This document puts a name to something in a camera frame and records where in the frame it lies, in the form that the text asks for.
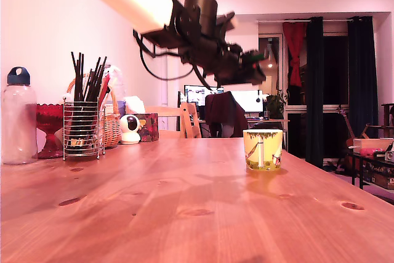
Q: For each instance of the green potted plant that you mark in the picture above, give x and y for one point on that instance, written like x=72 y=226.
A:
x=275 y=106

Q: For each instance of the narrow black curtain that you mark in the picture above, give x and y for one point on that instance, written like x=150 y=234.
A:
x=314 y=90

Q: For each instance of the wide black curtain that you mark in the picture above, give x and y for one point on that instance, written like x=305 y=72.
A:
x=363 y=75

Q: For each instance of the acoustic guitar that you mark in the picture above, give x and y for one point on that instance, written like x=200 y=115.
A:
x=348 y=123

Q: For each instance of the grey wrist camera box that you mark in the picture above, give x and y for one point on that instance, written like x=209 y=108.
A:
x=232 y=22

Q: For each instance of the computer monitor with windows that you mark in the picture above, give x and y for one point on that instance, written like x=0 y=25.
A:
x=197 y=95

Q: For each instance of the tied red curtain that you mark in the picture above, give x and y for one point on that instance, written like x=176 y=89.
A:
x=295 y=38

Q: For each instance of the white instant camera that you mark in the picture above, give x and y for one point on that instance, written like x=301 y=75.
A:
x=391 y=153

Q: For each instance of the white plastic bag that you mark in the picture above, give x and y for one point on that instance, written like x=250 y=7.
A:
x=117 y=84

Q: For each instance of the pink object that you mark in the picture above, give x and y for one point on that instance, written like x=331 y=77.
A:
x=369 y=152

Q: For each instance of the clear bottle with blue cap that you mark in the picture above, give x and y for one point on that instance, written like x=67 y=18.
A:
x=18 y=121

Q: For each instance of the light wooden chair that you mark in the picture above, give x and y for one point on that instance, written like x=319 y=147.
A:
x=163 y=111

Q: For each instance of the wooden high chair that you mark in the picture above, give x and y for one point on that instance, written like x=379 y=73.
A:
x=187 y=121

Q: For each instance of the white tissue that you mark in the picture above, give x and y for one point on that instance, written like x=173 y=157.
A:
x=135 y=104

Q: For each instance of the black framed picture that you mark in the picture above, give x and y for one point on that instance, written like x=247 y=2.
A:
x=144 y=46

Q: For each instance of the bright white computer monitor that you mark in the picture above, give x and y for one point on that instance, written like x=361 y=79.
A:
x=250 y=101

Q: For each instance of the dark board game box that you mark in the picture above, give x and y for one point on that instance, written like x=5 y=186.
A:
x=381 y=173

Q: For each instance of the black side table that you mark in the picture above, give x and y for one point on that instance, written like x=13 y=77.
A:
x=362 y=176

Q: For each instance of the maroon jacket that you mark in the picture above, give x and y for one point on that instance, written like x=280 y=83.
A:
x=221 y=109

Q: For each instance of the small white round camera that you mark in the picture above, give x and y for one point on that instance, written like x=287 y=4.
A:
x=130 y=135

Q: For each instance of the yellow illustrated cup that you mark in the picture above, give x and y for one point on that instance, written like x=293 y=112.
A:
x=262 y=152

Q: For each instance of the pale wooden box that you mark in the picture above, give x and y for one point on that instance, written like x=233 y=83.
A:
x=372 y=143

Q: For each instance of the floral tissue box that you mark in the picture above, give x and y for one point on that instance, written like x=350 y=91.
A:
x=148 y=129

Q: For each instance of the black chopstick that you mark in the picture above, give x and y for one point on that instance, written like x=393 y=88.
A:
x=99 y=72
x=81 y=75
x=74 y=72

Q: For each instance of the grey office chair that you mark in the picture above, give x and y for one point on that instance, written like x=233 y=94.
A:
x=227 y=130

